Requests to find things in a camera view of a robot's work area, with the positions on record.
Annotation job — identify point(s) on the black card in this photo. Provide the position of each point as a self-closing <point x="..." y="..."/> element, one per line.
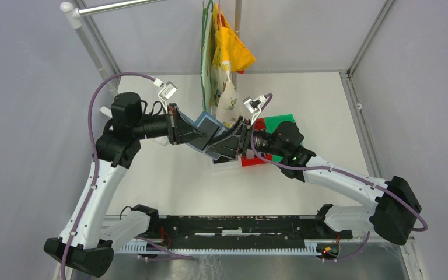
<point x="209" y="128"/>

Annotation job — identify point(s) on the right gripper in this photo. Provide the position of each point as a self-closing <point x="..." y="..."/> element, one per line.
<point x="228" y="147"/>

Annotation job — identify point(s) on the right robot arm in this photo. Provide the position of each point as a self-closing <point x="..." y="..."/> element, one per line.
<point x="387" y="207"/>

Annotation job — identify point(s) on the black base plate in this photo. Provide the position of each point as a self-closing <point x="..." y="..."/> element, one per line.
<point x="240" y="232"/>

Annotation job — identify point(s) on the blue card holder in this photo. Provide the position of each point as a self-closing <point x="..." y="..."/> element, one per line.
<point x="196" y="124"/>

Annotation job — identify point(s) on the red bin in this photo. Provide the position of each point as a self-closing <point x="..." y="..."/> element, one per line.
<point x="249" y="158"/>

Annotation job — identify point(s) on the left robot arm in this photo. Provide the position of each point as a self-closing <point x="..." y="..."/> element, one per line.
<point x="83" y="244"/>

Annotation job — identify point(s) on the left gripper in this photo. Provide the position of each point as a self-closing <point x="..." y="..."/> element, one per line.
<point x="178" y="134"/>

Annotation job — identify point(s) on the green bin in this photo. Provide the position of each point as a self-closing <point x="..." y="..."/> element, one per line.
<point x="280" y="121"/>

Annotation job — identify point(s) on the hanging patterned cloth bag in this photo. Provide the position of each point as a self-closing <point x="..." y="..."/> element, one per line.
<point x="219" y="97"/>

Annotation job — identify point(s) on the white bin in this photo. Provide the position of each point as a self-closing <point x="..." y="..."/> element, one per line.
<point x="223" y="162"/>

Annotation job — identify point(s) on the white clothes rack pole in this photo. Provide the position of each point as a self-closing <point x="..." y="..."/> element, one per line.
<point x="80" y="18"/>

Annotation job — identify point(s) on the yellow cloth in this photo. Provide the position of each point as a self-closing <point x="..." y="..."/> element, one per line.
<point x="230" y="53"/>

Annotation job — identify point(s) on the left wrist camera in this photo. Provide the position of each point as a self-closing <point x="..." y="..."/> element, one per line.
<point x="166" y="91"/>

